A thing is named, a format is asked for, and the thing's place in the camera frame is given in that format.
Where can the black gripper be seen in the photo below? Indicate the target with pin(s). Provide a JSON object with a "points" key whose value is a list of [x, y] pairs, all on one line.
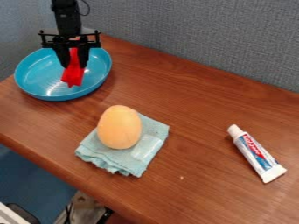
{"points": [[70, 34]]}

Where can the red rectangular block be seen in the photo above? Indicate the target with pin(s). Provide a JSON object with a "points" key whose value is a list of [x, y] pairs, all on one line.
{"points": [[74, 72]]}

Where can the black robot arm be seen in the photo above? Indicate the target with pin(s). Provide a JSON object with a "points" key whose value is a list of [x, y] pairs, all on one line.
{"points": [[70, 34]]}

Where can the blue plate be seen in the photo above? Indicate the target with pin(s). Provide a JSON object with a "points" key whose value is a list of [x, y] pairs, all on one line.
{"points": [[38, 75]]}

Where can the orange egg-shaped sponge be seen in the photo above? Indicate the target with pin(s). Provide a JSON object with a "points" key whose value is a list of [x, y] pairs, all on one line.
{"points": [[119, 127]]}

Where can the light blue folded cloth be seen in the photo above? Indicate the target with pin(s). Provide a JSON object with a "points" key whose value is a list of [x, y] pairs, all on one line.
{"points": [[128, 161]]}

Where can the grey table leg base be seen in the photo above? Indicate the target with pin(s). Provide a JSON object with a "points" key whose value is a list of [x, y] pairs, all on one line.
{"points": [[83, 211]]}

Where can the white toothpaste tube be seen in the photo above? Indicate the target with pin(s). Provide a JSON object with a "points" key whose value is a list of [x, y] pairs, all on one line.
{"points": [[265, 164]]}

